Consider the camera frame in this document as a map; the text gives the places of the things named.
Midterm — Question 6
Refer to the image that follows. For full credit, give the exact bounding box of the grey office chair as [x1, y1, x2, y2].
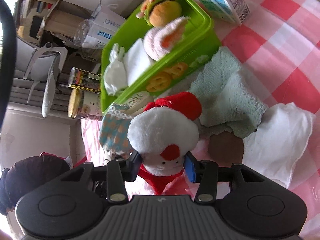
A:
[16, 37, 68, 118]

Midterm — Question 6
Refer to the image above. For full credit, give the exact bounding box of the light green towel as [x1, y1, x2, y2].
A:
[189, 47, 268, 139]

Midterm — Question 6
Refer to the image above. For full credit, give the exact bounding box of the hamburger plush toy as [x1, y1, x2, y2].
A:
[136, 0, 182, 28]

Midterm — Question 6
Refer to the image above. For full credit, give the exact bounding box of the white plastic shopping bag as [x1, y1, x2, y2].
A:
[73, 5, 125, 49]

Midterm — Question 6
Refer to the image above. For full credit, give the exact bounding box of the brown round pad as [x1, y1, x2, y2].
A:
[208, 132, 244, 167]

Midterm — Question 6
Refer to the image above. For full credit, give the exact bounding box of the green plastic cookie bin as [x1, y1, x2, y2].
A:
[100, 0, 221, 112]

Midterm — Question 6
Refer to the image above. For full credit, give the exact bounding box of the pink fluffy sock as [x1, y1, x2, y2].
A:
[143, 16, 189, 61]

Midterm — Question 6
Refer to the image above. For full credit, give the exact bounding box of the white cloth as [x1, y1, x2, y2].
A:
[242, 102, 316, 188]

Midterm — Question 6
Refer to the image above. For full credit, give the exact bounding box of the white santa plush toy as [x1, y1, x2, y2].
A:
[127, 92, 202, 195]

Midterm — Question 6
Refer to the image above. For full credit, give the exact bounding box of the red white checkered tablecloth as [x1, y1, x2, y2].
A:
[81, 0, 319, 239]

